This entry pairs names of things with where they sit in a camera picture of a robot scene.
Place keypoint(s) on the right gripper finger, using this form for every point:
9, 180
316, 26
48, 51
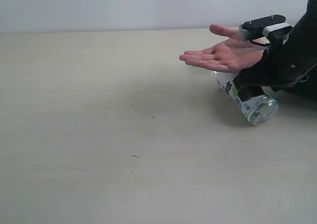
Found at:
255, 76
247, 93

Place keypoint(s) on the black sleeved forearm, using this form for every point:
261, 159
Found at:
305, 90

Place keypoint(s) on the lime label water bottle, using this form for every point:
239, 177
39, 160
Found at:
257, 110

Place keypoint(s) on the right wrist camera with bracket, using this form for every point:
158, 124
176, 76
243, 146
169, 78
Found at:
262, 31

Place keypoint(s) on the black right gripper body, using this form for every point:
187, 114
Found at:
293, 59

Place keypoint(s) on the person's open hand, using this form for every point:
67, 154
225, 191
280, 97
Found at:
229, 56

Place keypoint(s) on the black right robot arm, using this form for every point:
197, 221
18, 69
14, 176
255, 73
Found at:
307, 24

